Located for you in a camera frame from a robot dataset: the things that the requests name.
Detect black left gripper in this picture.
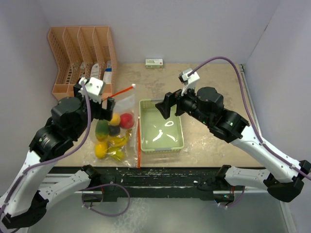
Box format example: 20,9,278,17
72,83,115,138

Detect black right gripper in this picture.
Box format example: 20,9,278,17
155,82,212,126

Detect orange fruit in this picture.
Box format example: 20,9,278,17
109,113,121,126

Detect red apple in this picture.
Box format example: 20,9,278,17
120,113,135,129

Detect green orange mango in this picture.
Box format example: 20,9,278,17
95,120,109,141

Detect dark purple mangosteen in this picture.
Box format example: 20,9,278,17
108,125,121,137

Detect yellow banana bunch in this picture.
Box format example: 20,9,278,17
107,129,132,147

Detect yellow mango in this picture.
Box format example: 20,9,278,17
94,141,109,159

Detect clear zip bag orange zipper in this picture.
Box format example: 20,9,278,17
91,112,138,167

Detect yellow star fruit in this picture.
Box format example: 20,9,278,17
107,147,125,161

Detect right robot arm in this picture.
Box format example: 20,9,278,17
173,87,311,202

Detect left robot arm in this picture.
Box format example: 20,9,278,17
0,81,115,232

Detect white blue items in organizer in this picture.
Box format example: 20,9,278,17
78,61,112,84

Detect small white green box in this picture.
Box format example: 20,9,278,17
145,58,163,69

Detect pale green plastic basket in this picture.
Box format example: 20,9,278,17
139,99,184,153

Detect pink desk file organizer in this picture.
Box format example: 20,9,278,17
48,26,118,100

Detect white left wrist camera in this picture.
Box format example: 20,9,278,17
78,77,105,103

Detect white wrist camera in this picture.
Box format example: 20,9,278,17
178,68,200,96
78,77,105,103

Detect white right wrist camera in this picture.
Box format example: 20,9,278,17
178,68,200,96

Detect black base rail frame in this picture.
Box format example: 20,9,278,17
43,166,285,202

